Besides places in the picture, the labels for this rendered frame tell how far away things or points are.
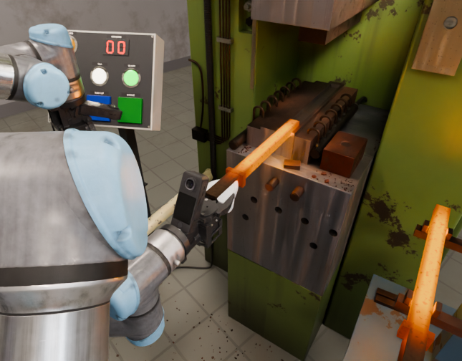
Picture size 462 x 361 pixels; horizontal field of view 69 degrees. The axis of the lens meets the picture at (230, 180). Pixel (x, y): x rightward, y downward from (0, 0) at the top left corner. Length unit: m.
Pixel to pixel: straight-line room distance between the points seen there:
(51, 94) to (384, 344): 0.89
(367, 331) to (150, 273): 0.58
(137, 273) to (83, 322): 0.28
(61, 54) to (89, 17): 3.03
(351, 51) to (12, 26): 2.97
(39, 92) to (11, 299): 0.43
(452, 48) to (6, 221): 0.86
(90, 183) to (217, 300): 1.50
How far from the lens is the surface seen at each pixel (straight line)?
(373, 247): 1.27
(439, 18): 0.91
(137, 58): 1.09
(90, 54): 1.16
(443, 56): 0.92
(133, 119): 1.07
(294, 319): 1.40
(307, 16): 0.85
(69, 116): 0.90
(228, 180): 0.73
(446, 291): 2.07
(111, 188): 0.27
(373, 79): 1.35
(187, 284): 1.81
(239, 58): 1.13
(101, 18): 3.90
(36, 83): 0.66
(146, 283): 0.58
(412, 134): 1.02
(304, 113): 1.09
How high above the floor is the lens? 1.46
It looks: 38 degrees down
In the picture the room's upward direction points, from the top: straight up
